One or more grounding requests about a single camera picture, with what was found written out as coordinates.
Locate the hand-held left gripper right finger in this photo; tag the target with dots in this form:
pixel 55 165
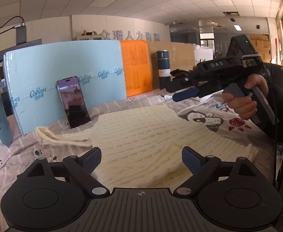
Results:
pixel 189 160

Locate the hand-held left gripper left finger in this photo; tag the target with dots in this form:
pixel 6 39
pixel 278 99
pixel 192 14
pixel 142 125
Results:
pixel 92 160

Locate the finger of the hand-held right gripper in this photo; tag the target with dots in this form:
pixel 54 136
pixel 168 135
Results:
pixel 185 94
pixel 180 83

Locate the cream knitted sweater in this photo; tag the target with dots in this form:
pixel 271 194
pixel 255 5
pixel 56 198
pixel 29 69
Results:
pixel 141 135

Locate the person's right forearm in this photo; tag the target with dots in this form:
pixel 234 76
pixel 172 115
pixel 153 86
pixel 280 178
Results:
pixel 280 94

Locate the person's right hand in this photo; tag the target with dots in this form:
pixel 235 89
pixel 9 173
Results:
pixel 243 104

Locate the black cloth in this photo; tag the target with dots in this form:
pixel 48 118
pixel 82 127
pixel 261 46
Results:
pixel 180 73

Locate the small white tag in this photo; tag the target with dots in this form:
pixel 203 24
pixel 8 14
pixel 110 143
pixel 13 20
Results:
pixel 168 97

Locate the white board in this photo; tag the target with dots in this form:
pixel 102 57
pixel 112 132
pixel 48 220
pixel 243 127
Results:
pixel 204 54

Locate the dark blue thermos bottle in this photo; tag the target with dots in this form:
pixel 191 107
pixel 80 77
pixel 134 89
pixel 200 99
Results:
pixel 163 67

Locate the brown cardboard sheet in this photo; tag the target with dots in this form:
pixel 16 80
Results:
pixel 180 55

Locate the orange printed board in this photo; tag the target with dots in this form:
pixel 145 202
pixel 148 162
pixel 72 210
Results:
pixel 136 67

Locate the stack of cardboard boxes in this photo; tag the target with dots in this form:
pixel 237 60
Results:
pixel 261 46

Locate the black smartphone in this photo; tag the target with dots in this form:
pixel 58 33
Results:
pixel 74 102

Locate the printed pink bedsheet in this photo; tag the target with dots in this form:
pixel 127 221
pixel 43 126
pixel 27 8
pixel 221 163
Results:
pixel 11 154

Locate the large light blue foam board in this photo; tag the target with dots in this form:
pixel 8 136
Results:
pixel 47 67

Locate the black wall box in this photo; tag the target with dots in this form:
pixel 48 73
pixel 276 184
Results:
pixel 21 33

